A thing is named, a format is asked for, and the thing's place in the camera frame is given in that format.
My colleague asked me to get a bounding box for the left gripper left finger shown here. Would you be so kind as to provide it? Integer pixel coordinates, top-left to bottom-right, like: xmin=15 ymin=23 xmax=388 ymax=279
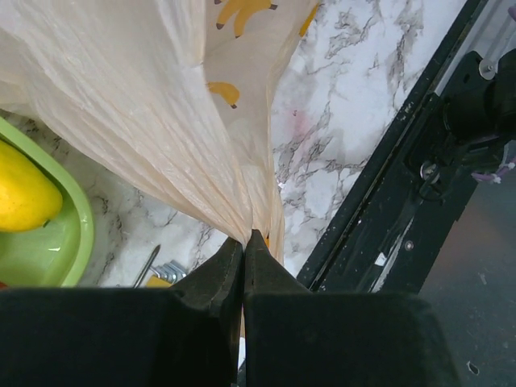
xmin=1 ymin=239 xmax=243 ymax=386

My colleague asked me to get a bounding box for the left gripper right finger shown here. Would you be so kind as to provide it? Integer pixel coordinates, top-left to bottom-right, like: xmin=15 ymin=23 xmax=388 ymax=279
xmin=243 ymin=231 xmax=460 ymax=386

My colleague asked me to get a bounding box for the yellow fake mango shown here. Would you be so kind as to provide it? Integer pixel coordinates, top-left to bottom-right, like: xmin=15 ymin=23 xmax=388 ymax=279
xmin=1 ymin=141 xmax=63 ymax=232

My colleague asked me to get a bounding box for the translucent orange plastic bag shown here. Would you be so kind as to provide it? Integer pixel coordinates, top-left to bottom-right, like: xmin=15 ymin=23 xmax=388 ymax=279
xmin=1 ymin=1 xmax=317 ymax=260

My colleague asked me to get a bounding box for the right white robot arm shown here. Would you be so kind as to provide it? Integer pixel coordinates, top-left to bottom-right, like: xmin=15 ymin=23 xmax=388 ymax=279
xmin=443 ymin=49 xmax=515 ymax=167

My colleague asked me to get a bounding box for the green plastic basin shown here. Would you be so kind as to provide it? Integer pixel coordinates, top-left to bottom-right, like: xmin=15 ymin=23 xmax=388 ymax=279
xmin=1 ymin=119 xmax=95 ymax=287

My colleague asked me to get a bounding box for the small yellow metal connector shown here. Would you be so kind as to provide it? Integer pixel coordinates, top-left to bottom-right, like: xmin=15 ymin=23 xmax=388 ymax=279
xmin=146 ymin=261 xmax=187 ymax=288

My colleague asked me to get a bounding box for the green handled screwdriver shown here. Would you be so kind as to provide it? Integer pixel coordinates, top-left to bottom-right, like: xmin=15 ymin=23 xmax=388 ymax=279
xmin=132 ymin=244 xmax=160 ymax=288

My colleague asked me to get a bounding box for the black metal base rail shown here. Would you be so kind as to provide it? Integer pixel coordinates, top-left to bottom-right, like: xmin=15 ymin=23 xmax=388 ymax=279
xmin=298 ymin=1 xmax=515 ymax=293

